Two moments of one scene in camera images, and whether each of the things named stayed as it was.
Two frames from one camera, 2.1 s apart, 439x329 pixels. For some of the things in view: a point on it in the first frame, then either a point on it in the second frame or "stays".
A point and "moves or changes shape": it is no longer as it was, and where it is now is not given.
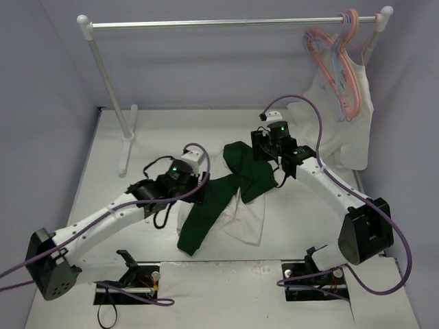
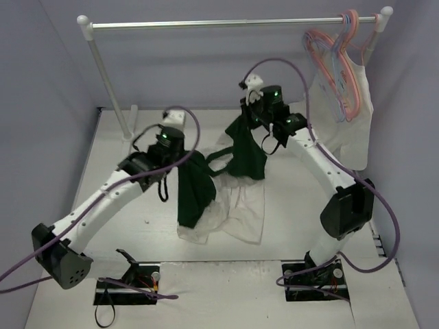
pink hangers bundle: (328, 51) stays
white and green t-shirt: (234, 201) moves or changes shape
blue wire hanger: (328, 62) stays
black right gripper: (258, 145) -> (250, 112)
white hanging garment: (340, 87) stays
